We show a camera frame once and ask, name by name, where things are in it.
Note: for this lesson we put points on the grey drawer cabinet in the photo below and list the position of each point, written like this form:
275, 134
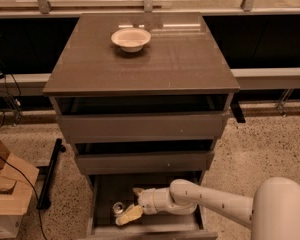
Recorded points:
180, 71

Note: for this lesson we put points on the cardboard box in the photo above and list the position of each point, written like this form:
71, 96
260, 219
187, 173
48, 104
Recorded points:
17, 177

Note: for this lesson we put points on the top grey drawer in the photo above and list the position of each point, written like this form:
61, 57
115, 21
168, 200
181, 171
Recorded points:
78, 129

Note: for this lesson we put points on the black bracket right of cabinet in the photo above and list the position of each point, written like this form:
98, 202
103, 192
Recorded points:
236, 109

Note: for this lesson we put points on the middle grey drawer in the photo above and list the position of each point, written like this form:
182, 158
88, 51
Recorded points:
143, 162

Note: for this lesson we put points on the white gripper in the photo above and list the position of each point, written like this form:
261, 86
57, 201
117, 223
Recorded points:
146, 199

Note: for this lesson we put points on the black metal stand leg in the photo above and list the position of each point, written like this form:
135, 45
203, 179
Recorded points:
44, 202

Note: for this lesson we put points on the silver 7up can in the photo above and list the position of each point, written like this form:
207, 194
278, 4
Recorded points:
117, 208

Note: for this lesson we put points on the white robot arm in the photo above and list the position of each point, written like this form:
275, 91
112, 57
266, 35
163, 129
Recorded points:
273, 213

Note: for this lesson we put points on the white bowl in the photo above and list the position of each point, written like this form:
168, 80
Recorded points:
131, 40

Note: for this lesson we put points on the bottom open grey drawer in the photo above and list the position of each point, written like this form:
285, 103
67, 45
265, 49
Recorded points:
111, 189

